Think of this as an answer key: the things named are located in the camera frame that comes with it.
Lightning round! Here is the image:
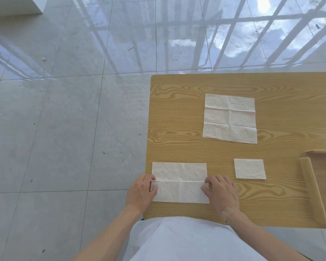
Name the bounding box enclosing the person's left forearm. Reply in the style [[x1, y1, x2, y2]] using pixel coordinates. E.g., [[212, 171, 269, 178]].
[[73, 206, 142, 261]]

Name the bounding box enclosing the person's right hand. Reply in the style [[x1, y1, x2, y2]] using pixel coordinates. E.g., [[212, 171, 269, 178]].
[[200, 175, 241, 219]]

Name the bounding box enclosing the person's left hand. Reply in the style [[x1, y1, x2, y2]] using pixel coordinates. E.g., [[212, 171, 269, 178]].
[[125, 173, 158, 214]]

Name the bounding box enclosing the wooden tray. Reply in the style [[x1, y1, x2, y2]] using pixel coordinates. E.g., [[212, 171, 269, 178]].
[[299, 150, 326, 225]]

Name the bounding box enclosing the person's right forearm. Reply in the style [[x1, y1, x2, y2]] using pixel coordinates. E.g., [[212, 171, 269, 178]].
[[225, 212, 310, 261]]

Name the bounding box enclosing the beige adhesive bandage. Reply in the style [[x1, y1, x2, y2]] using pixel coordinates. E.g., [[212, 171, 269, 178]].
[[221, 206, 235, 225]]

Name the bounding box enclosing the white shirt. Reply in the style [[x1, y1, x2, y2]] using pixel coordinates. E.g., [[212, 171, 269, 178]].
[[129, 216, 269, 261]]

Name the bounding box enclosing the white paper napkin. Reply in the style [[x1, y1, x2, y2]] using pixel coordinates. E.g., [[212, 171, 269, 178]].
[[151, 162, 210, 204], [202, 94, 258, 144], [233, 159, 267, 180]]

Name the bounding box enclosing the white square pillar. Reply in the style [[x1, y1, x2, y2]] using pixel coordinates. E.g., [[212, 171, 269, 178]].
[[0, 0, 48, 17]]

